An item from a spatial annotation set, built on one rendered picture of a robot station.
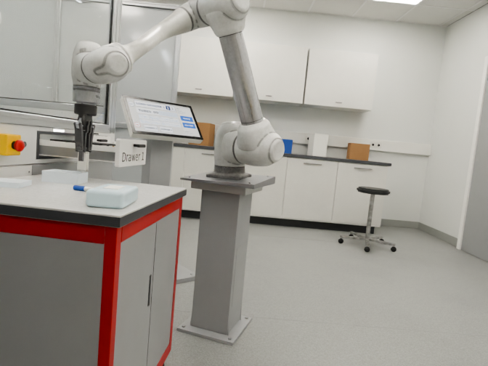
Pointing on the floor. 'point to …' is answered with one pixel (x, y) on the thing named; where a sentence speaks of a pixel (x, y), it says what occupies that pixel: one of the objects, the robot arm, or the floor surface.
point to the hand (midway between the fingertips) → (83, 161)
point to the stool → (369, 220)
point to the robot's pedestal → (220, 263)
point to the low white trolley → (87, 275)
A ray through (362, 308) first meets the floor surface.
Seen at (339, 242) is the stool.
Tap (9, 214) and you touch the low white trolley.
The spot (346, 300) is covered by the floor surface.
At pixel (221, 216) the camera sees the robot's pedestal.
